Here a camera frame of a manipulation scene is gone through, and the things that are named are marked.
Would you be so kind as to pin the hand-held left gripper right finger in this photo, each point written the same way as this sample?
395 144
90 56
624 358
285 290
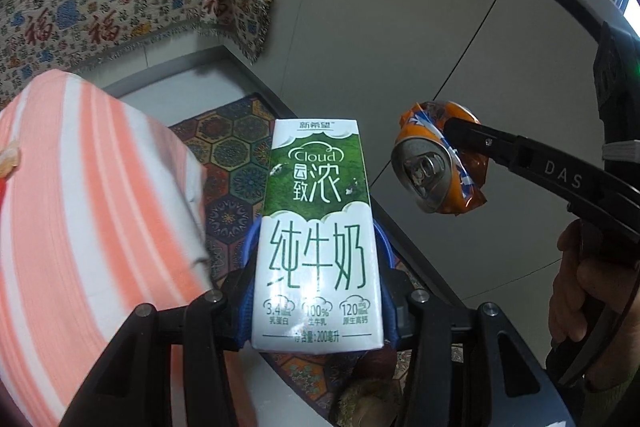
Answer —
400 307

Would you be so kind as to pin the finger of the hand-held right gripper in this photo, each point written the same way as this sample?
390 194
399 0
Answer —
530 162

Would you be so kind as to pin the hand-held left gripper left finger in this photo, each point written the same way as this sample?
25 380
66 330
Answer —
246 307

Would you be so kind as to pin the blue plastic mesh basket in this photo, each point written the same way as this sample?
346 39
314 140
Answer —
385 247

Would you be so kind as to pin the crushed orange soda can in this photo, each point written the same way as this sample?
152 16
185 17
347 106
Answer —
430 167

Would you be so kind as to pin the green white milk carton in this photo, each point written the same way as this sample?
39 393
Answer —
315 232

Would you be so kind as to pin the person's right forearm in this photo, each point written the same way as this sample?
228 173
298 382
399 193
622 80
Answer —
620 402

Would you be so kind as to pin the person's right hand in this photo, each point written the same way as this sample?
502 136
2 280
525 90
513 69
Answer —
575 277

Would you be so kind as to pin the brown furry slipper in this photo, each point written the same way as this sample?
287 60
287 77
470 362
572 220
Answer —
365 402

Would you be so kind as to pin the colourful hexagon floor mat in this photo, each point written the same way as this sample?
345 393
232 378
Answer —
235 157

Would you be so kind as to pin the table with striped tablecloth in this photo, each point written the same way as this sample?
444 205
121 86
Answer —
75 207

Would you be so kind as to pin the large patterned cloth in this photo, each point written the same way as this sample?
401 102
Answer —
75 7

